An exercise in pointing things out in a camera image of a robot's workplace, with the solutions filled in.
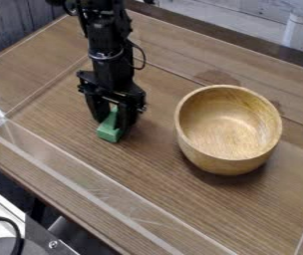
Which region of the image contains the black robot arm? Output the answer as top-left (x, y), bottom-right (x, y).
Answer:
top-left (45, 0), bottom-right (146, 131)

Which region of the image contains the green rectangular block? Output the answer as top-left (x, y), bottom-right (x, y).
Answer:
top-left (96, 107), bottom-right (122, 143)

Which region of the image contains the brown wooden bowl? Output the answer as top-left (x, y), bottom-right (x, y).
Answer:
top-left (173, 85), bottom-right (283, 175)

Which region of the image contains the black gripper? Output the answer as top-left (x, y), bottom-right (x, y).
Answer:
top-left (77, 58), bottom-right (146, 131)

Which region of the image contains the black cable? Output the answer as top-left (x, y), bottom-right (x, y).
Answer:
top-left (0, 216), bottom-right (26, 255)

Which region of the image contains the grey metal bracket with screw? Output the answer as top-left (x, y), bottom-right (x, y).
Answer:
top-left (22, 216), bottom-right (80, 255)

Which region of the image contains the clear acrylic front barrier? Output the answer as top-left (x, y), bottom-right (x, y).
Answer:
top-left (0, 110), bottom-right (236, 255)

